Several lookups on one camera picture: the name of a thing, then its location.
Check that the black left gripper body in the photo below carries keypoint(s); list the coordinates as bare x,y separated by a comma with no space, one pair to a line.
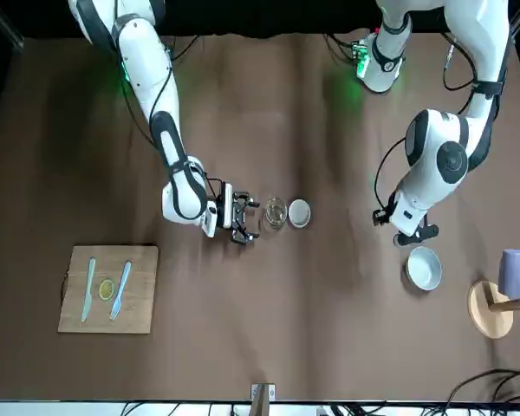
429,231

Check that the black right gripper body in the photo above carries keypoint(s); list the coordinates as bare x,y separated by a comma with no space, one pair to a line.
239,214

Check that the transparent spice bottle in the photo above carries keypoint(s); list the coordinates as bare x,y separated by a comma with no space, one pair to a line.
276,213

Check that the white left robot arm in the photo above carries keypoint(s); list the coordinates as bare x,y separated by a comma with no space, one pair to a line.
437,164

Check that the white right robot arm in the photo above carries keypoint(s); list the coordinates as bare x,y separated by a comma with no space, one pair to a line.
156,73

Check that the round bottle lid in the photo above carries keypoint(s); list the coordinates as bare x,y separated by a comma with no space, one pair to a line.
299,212

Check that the grey round bowl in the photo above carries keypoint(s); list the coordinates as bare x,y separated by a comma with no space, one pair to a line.
424,268

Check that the purple plastic cup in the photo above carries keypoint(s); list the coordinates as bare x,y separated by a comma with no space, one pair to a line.
515,275

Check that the wooden mug tree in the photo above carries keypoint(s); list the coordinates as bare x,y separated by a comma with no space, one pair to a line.
487,312

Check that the wooden cutting board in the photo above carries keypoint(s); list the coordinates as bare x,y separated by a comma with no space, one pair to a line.
134,312

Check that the blue plastic fork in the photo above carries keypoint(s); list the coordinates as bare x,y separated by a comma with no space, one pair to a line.
120,290

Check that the green plastic knife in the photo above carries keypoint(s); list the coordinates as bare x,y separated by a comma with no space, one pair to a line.
88,290

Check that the aluminium post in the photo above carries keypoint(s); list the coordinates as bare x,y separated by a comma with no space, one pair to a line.
263,401

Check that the dark frame bar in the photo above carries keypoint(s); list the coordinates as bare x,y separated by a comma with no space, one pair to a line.
4,21

